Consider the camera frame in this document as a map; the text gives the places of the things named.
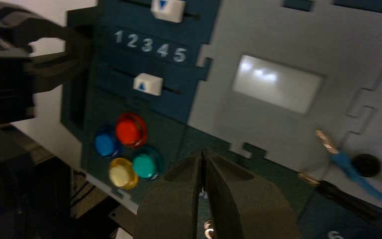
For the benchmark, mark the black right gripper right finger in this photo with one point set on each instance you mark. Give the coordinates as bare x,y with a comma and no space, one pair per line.
243,204

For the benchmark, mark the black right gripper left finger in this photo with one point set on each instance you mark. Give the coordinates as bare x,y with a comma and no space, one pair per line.
174,204

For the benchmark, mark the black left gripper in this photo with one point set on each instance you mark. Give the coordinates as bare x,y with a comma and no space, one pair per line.
3,72

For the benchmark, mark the metal toggle switch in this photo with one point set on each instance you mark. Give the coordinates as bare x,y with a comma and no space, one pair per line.
209,231

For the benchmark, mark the grey and teal task box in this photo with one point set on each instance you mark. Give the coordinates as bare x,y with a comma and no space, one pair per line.
276,36

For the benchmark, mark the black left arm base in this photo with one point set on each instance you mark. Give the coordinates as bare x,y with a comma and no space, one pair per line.
13,184

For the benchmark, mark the teal push button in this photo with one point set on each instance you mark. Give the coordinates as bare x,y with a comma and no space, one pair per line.
146,164

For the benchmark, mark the yellow push button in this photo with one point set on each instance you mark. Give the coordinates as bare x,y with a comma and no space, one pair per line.
121,174

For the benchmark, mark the red push button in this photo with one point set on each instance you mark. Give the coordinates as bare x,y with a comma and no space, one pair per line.
130,130

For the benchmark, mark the blue push button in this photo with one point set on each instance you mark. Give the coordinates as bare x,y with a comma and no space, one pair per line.
106,144

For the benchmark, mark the white slider knob up arrow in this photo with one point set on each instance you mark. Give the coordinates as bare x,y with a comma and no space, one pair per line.
148,84

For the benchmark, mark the white slider knob down arrow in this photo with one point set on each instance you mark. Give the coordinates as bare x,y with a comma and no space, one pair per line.
168,10

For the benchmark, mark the white display window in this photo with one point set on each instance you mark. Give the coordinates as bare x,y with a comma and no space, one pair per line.
276,84

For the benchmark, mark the black jack socket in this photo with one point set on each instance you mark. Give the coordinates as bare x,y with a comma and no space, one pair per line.
366,165

